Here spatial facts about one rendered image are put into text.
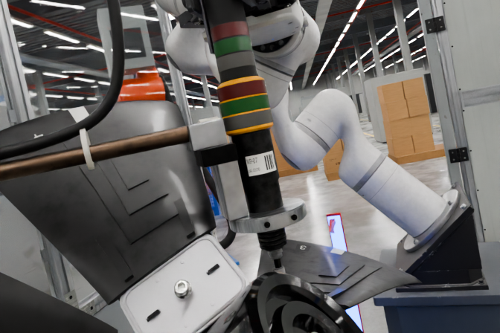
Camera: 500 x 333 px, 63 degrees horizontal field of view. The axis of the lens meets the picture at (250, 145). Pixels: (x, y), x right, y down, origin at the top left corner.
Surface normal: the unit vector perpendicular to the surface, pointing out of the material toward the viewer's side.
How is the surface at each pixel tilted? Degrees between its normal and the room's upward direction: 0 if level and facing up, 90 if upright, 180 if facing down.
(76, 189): 48
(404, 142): 90
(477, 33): 90
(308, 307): 54
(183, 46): 92
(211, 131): 90
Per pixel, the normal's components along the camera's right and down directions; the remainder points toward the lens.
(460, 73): -0.31, 0.11
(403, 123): -0.10, 0.07
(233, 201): 0.28, 0.00
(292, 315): 0.65, -0.69
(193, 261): -0.10, -0.63
